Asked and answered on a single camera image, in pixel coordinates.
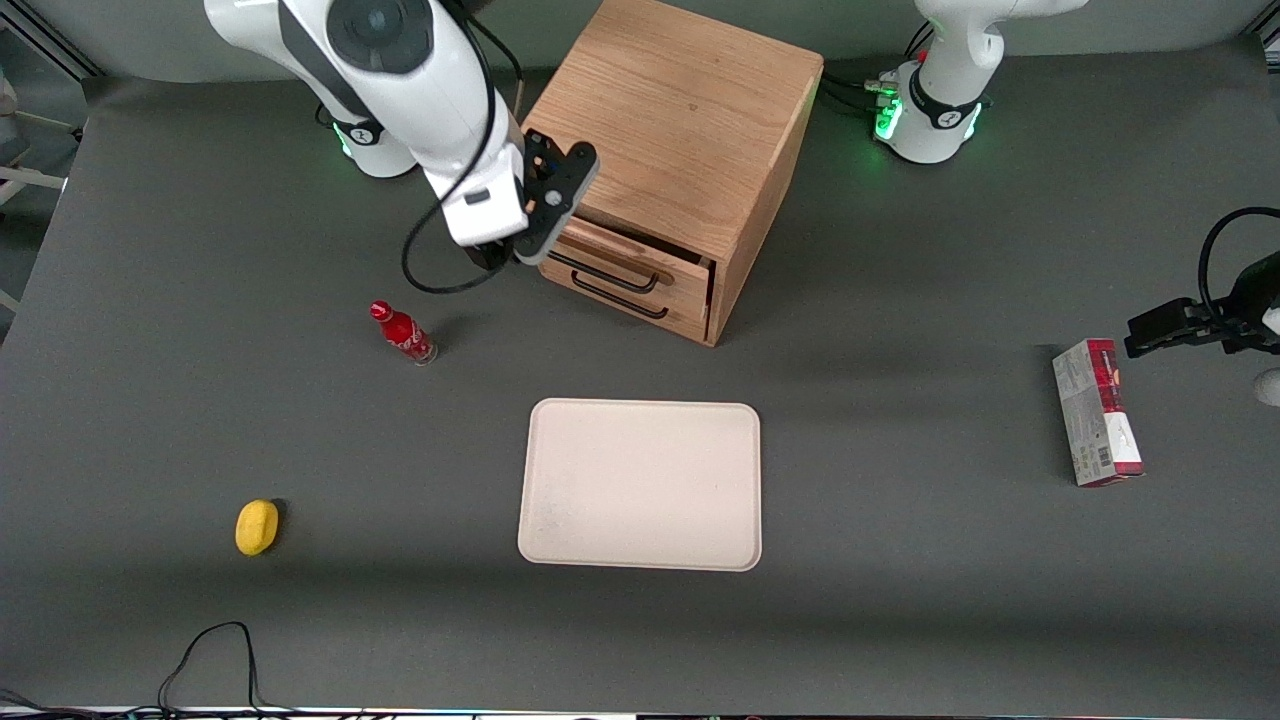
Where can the red plaid carton box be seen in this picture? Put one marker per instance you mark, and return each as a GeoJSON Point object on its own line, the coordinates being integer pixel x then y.
{"type": "Point", "coordinates": [1095, 415]}

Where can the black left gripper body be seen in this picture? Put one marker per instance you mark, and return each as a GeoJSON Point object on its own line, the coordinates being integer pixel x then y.
{"type": "Point", "coordinates": [1243, 305]}

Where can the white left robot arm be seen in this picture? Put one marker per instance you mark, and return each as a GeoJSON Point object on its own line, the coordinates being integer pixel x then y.
{"type": "Point", "coordinates": [945, 90]}

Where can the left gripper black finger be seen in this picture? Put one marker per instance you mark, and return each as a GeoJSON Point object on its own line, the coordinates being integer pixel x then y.
{"type": "Point", "coordinates": [1175, 327]}

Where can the beige rectangular tray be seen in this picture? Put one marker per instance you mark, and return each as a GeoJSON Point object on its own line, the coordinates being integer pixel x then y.
{"type": "Point", "coordinates": [640, 485]}

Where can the white metal frame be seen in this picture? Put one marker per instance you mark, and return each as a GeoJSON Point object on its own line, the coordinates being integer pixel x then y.
{"type": "Point", "coordinates": [25, 180]}

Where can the grey aluminium profile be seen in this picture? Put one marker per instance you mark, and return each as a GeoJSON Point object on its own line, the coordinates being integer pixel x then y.
{"type": "Point", "coordinates": [45, 40]}

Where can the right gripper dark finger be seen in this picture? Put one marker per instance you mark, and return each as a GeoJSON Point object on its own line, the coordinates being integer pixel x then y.
{"type": "Point", "coordinates": [479, 257]}
{"type": "Point", "coordinates": [501, 251]}

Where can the red cola bottle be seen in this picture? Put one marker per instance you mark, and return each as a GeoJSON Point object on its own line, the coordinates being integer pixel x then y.
{"type": "Point", "coordinates": [402, 333]}

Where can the wooden drawer cabinet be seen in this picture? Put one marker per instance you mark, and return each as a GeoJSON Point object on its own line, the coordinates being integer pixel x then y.
{"type": "Point", "coordinates": [680, 120]}

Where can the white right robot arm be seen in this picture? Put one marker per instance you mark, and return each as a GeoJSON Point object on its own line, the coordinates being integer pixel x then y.
{"type": "Point", "coordinates": [400, 90]}

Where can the yellow lemon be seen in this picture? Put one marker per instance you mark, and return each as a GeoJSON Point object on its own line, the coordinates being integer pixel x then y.
{"type": "Point", "coordinates": [257, 527]}

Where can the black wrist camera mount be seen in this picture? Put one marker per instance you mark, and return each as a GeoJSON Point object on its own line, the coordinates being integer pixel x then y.
{"type": "Point", "coordinates": [560, 190]}

